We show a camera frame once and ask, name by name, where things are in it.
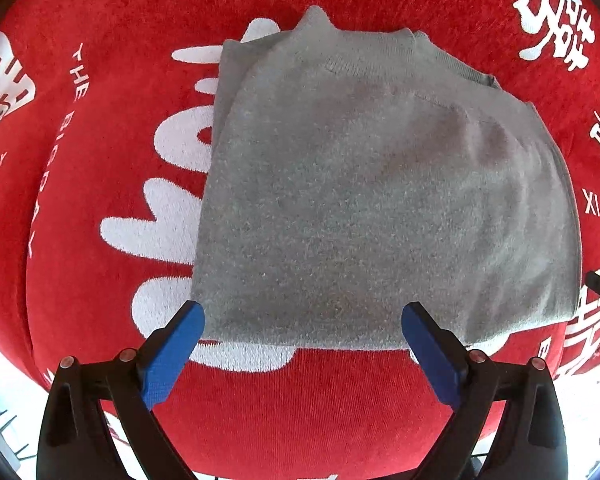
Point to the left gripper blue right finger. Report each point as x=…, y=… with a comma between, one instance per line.
x=439, y=353

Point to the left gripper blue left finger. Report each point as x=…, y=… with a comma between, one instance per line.
x=165, y=352

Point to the grey knit sweater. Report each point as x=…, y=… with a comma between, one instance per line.
x=355, y=172

